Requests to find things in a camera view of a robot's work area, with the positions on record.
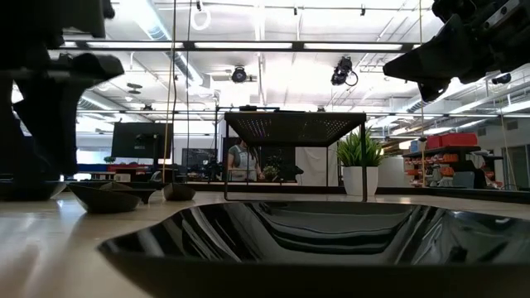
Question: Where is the black camera with cable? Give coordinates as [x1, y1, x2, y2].
[330, 55, 359, 88]

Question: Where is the black beam with light bars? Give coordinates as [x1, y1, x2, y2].
[76, 108, 530, 118]
[48, 40, 422, 54]

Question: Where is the black background rig frame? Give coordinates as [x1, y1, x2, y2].
[214, 104, 283, 184]

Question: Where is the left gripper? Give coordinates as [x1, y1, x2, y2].
[0, 39, 125, 175]

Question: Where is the large red storage bin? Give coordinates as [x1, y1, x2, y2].
[440, 132, 479, 148]

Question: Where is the black hanging cable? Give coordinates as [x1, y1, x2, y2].
[185, 0, 193, 184]

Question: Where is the black monitor on stand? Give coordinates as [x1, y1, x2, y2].
[110, 121, 175, 160]

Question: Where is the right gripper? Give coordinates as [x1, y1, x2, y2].
[383, 0, 530, 103]

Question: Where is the black perforated metal rack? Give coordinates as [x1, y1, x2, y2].
[223, 110, 369, 204]

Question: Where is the white cable loop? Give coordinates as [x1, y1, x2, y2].
[190, 7, 212, 31]

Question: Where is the dark storage shelf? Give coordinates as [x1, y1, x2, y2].
[402, 144, 505, 190]

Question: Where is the black overhead camera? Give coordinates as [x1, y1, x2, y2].
[230, 65, 248, 84]

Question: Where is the white panel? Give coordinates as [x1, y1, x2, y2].
[295, 145, 340, 187]

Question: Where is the person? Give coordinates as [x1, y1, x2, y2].
[226, 138, 265, 182]

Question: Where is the small background potted plant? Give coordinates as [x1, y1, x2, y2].
[260, 164, 280, 182]

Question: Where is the blue and red background table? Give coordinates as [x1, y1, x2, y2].
[76, 162, 151, 182]

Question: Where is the green plant in white pot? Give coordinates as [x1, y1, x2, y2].
[335, 127, 385, 196]

